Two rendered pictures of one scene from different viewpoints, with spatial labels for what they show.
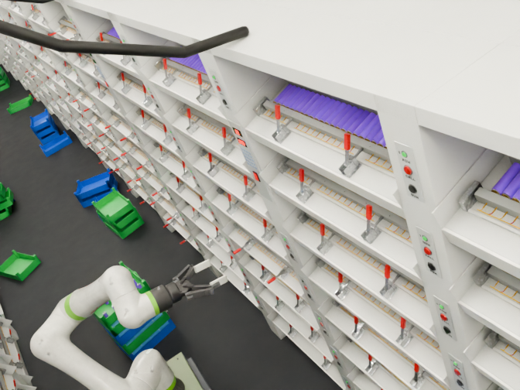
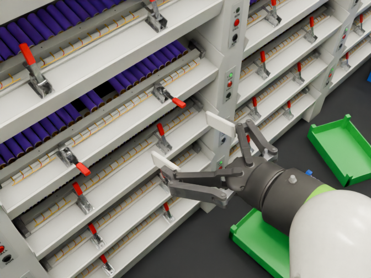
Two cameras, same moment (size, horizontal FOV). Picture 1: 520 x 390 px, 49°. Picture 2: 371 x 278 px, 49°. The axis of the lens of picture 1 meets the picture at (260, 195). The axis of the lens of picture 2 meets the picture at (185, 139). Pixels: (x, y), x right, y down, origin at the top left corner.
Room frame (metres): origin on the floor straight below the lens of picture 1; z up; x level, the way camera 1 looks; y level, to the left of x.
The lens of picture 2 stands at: (1.92, 0.70, 1.45)
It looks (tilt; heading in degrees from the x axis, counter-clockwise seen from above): 50 degrees down; 245
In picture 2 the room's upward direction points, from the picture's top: straight up
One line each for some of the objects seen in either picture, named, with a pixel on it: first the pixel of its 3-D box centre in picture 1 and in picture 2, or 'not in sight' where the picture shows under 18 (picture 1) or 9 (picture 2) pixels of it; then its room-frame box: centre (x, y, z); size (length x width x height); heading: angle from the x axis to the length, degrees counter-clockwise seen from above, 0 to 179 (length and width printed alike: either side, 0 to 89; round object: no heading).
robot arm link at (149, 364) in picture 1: (152, 374); not in sight; (1.74, 0.73, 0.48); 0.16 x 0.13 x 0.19; 144
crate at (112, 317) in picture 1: (118, 296); not in sight; (2.49, 0.93, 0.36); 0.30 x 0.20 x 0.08; 118
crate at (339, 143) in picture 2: not in sight; (346, 149); (0.81, -0.01, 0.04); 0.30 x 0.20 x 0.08; 85
